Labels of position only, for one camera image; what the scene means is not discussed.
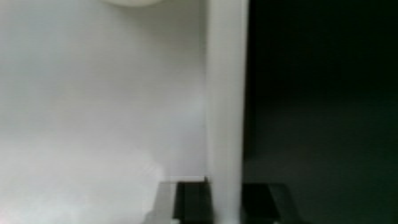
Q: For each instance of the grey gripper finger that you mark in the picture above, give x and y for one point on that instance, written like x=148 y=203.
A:
x=267 y=204

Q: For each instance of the white square table top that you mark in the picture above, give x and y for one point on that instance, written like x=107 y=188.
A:
x=121 y=108

